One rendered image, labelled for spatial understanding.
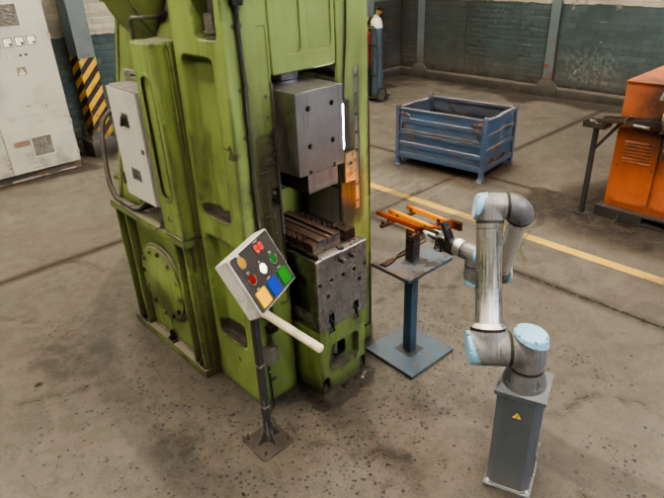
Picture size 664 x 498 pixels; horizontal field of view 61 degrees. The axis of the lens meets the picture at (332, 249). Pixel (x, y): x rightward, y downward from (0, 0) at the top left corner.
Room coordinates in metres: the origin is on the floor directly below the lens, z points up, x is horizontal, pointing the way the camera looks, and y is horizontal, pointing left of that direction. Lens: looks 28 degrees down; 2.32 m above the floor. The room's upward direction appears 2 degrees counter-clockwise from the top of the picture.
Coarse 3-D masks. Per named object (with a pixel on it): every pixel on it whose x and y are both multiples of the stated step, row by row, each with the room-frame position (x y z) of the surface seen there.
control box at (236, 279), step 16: (256, 240) 2.27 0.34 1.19; (272, 240) 2.35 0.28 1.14; (240, 256) 2.13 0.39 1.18; (256, 256) 2.20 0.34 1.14; (224, 272) 2.06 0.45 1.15; (240, 272) 2.07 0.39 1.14; (256, 272) 2.14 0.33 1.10; (272, 272) 2.21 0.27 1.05; (240, 288) 2.03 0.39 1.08; (256, 288) 2.08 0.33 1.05; (240, 304) 2.04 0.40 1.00; (256, 304) 2.01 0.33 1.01; (272, 304) 2.08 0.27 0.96
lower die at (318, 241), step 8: (296, 216) 2.93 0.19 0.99; (304, 216) 2.93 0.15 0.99; (288, 224) 2.84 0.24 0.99; (296, 224) 2.82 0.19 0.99; (312, 224) 2.80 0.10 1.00; (320, 224) 2.82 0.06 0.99; (288, 232) 2.76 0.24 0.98; (296, 232) 2.75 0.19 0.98; (304, 232) 2.73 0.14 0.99; (312, 232) 2.72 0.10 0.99; (336, 232) 2.71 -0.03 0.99; (288, 240) 2.73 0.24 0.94; (304, 240) 2.65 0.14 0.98; (312, 240) 2.65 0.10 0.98; (320, 240) 2.63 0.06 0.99; (328, 240) 2.66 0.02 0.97; (336, 240) 2.70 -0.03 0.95; (304, 248) 2.63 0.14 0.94; (312, 248) 2.59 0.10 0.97; (320, 248) 2.62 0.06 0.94; (328, 248) 2.66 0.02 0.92
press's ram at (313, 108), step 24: (288, 96) 2.59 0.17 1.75; (312, 96) 2.63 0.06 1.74; (336, 96) 2.73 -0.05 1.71; (288, 120) 2.60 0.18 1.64; (312, 120) 2.62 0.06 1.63; (336, 120) 2.72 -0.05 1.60; (288, 144) 2.61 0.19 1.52; (312, 144) 2.61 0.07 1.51; (336, 144) 2.72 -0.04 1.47; (288, 168) 2.62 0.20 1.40; (312, 168) 2.61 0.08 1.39
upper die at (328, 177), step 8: (328, 168) 2.68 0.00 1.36; (336, 168) 2.72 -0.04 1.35; (288, 176) 2.70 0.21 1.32; (312, 176) 2.61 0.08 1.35; (320, 176) 2.64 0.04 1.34; (328, 176) 2.68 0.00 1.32; (336, 176) 2.71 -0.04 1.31; (288, 184) 2.71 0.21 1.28; (296, 184) 2.65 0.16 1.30; (304, 184) 2.61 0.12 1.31; (312, 184) 2.60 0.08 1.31; (320, 184) 2.64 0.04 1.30; (328, 184) 2.68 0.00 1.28; (304, 192) 2.61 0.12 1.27; (312, 192) 2.60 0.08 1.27
